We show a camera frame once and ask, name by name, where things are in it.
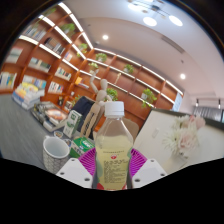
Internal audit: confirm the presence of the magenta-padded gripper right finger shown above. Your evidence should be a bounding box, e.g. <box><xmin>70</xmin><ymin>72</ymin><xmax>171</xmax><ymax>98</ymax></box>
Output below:
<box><xmin>128</xmin><ymin>148</ymin><xmax>168</xmax><ymax>189</ymax></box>

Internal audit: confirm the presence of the wooden artist mannequin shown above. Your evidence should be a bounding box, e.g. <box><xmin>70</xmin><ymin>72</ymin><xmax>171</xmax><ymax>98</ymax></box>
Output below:
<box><xmin>79</xmin><ymin>69</ymin><xmax>109</xmax><ymax>139</ymax></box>

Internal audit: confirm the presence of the stack of dark books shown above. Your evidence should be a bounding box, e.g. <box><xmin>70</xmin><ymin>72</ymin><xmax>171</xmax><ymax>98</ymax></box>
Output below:
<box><xmin>30</xmin><ymin>101</ymin><xmax>69</xmax><ymax>133</ymax></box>

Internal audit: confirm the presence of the wooden wall shelf unit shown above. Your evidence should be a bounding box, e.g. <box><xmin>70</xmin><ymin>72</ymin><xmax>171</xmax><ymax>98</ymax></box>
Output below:
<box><xmin>0</xmin><ymin>1</ymin><xmax>185</xmax><ymax>134</ymax></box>

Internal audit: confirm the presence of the white and pink flower bouquet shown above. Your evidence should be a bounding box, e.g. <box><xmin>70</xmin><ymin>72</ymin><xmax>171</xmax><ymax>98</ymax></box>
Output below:
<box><xmin>162</xmin><ymin>114</ymin><xmax>207</xmax><ymax>158</ymax></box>

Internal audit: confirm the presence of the dark metal railing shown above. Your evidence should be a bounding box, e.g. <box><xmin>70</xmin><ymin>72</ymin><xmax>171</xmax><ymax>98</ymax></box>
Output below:
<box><xmin>194</xmin><ymin>97</ymin><xmax>224</xmax><ymax>110</ymax></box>

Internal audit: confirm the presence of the multi-bulb ceiling lamp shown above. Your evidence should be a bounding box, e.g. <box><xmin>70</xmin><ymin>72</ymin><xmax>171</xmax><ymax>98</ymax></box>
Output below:
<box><xmin>126</xmin><ymin>0</ymin><xmax>184</xmax><ymax>28</ymax></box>

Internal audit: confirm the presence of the small green white carton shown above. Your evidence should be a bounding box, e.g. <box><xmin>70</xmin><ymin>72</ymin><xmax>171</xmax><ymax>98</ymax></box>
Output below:
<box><xmin>63</xmin><ymin>109</ymin><xmax>83</xmax><ymax>139</ymax></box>

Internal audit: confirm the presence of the white patterned ceramic mug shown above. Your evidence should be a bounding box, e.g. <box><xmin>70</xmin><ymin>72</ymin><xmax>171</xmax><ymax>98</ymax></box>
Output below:
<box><xmin>42</xmin><ymin>135</ymin><xmax>71</xmax><ymax>175</ymax></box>

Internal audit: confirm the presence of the ceiling air vent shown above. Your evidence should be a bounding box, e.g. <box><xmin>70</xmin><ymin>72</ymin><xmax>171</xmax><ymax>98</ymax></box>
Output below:
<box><xmin>161</xmin><ymin>34</ymin><xmax>186</xmax><ymax>54</ymax></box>

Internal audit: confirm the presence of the clear bottle with yellow drink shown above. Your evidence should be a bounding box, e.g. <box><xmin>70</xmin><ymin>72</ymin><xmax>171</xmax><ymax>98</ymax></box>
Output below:
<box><xmin>94</xmin><ymin>101</ymin><xmax>134</xmax><ymax>192</ymax></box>

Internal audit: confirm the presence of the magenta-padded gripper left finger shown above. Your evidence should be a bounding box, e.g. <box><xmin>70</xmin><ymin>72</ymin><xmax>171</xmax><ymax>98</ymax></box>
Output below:
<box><xmin>55</xmin><ymin>147</ymin><xmax>98</xmax><ymax>190</ymax></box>

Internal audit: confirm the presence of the dark blue chair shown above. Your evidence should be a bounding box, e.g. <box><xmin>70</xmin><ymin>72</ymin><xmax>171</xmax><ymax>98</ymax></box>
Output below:
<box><xmin>70</xmin><ymin>95</ymin><xmax>96</xmax><ymax>133</ymax></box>

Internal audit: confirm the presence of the beige chair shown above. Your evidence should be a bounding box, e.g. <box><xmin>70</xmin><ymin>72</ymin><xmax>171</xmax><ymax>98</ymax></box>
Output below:
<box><xmin>124</xmin><ymin>118</ymin><xmax>140</xmax><ymax>143</ymax></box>

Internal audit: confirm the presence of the stack of colourful books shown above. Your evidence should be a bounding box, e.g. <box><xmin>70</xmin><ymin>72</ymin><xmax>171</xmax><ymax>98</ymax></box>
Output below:
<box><xmin>11</xmin><ymin>82</ymin><xmax>46</xmax><ymax>110</ymax></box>

